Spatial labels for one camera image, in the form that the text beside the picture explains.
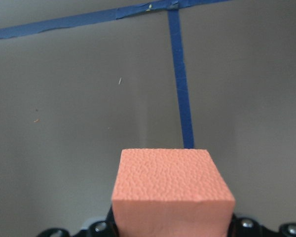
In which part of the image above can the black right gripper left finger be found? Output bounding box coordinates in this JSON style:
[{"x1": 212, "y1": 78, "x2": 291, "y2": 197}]
[{"x1": 38, "y1": 206, "x2": 118, "y2": 237}]

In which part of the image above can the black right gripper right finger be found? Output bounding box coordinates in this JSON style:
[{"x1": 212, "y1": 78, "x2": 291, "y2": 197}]
[{"x1": 227, "y1": 214, "x2": 296, "y2": 237}]

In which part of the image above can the orange foam block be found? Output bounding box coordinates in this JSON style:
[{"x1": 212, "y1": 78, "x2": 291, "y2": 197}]
[{"x1": 111, "y1": 149, "x2": 235, "y2": 237}]

